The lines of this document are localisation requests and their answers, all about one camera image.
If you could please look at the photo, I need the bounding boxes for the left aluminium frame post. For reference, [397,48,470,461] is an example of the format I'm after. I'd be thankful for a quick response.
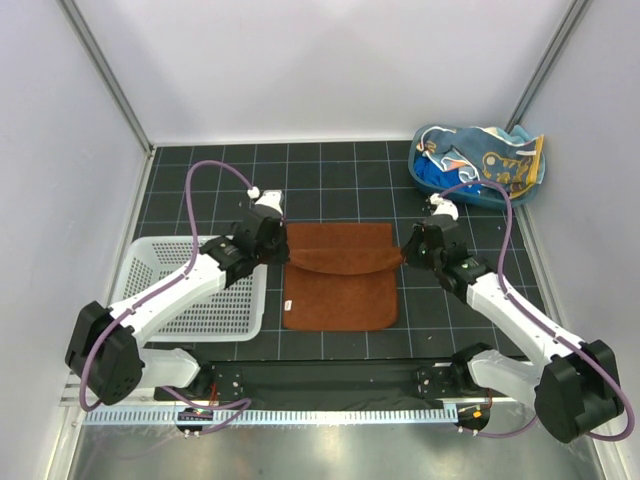
[56,0,153,155]

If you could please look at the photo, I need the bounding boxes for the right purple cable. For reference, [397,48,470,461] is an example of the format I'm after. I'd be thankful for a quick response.
[429,180,632,442]

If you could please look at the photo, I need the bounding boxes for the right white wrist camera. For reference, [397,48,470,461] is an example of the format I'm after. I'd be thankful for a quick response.
[428,194,459,221]

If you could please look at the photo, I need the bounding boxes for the brown towel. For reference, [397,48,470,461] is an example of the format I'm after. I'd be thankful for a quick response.
[283,223,403,332]

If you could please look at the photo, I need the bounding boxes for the aluminium front rail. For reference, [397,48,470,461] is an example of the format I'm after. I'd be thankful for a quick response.
[60,381,80,406]

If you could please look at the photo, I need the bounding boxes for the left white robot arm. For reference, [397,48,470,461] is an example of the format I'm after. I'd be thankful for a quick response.
[65,205,289,412]

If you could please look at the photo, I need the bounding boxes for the slotted cable duct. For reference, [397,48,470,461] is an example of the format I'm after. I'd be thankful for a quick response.
[84,404,458,426]

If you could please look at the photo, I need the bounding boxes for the white perforated plastic basket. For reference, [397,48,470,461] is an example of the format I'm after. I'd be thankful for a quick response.
[111,236,267,343]

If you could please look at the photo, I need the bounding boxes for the aluminium frame post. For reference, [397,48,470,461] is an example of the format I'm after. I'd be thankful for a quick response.
[505,0,593,131]
[56,0,153,155]

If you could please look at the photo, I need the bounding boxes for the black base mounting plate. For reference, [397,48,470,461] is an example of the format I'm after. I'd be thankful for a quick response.
[177,359,487,411]

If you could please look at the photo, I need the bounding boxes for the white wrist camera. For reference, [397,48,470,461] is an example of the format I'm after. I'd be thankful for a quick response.
[428,194,459,221]
[247,186,284,221]

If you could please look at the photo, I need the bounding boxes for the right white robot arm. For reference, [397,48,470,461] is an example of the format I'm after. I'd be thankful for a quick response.
[402,214,635,443]

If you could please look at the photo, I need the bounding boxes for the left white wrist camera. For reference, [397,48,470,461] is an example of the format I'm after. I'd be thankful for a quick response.
[247,186,284,221]

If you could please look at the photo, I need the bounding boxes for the bright blue cloth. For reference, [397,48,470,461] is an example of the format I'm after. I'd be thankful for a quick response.
[414,157,464,189]

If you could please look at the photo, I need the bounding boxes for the right aluminium frame post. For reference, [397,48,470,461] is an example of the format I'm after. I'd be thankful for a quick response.
[505,0,593,131]

